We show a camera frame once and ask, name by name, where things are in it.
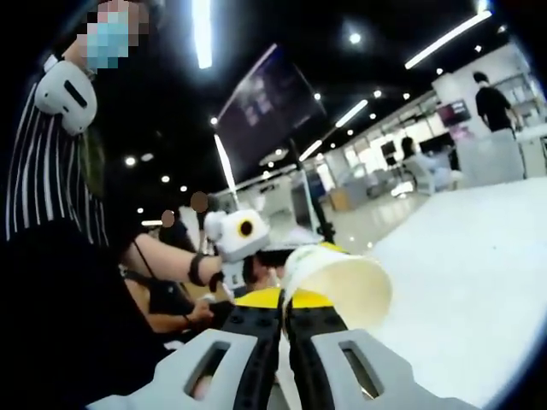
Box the short ceiling light strip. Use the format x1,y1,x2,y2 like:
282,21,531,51
298,139,324,162
335,99,368,128

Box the brown cardboard box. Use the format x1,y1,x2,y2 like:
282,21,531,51
328,190,352,212

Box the wall display screen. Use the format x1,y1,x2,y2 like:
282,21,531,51
436,98,473,128

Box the white paper cup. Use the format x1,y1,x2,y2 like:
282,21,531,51
282,243,393,330

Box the bright ceiling light panel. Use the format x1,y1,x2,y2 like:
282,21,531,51
191,0,214,70

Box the large dark display screen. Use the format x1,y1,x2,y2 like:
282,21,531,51
215,42,329,172

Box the black tripod stand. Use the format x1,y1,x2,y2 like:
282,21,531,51
288,136,339,245

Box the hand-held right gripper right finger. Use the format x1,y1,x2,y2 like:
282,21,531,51
285,290,482,410

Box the white table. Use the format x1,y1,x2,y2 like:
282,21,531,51
273,177,547,410

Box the curved ceiling light strip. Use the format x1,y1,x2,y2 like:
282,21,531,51
404,9,492,70

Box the group of round ceiling downlights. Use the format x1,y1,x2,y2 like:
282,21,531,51
124,32,508,214

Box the person's right hand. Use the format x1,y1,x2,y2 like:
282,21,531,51
190,373,217,399

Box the white wall shelving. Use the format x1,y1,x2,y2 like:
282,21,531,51
499,74,544,116

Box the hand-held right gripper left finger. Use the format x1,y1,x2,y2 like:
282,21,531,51
85,286,285,410

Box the grey partition panel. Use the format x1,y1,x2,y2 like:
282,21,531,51
455,127,526,189

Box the black wrist strap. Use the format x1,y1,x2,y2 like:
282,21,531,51
187,252,207,287

